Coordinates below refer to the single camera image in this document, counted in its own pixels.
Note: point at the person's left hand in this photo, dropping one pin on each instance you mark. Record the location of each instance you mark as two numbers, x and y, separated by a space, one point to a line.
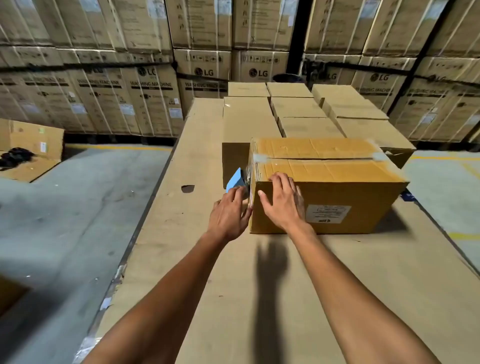
227 215

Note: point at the person's right hand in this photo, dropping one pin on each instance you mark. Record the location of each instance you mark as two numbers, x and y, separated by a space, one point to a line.
287 204

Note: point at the blue dispenser with tape roll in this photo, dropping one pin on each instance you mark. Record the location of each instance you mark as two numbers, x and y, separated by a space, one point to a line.
236 180

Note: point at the clear tape strip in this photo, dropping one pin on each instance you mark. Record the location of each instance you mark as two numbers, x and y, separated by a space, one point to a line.
258 157

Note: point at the yellow-brown cardboard box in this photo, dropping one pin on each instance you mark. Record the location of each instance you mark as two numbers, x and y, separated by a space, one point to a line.
337 172

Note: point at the person's left forearm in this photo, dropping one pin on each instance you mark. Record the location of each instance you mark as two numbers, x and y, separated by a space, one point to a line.
161 311

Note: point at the person's right forearm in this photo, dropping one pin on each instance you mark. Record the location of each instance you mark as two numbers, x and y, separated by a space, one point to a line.
348 300

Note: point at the stack of plain cardboard cartons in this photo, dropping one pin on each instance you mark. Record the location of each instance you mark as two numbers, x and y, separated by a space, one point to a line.
300 108

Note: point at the dark round bin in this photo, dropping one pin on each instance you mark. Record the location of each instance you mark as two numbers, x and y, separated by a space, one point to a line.
287 78

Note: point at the open brown carton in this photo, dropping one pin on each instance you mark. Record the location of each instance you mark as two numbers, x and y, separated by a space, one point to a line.
33 138

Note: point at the pile of black items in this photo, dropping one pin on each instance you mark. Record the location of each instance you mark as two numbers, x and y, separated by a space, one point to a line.
15 155

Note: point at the brown floor carton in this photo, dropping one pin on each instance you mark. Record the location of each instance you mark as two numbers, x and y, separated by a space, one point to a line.
9 296

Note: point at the wall of large printed cartons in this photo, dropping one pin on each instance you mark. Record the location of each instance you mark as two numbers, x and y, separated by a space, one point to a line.
112 37

